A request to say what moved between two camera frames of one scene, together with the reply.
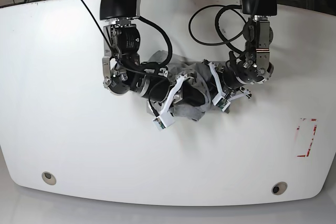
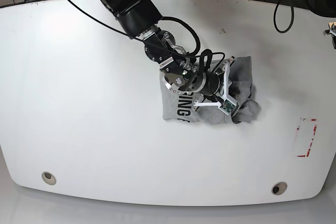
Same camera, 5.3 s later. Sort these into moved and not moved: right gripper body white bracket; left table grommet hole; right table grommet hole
Moved: right gripper body white bracket
Not moved: right table grommet hole; left table grommet hole
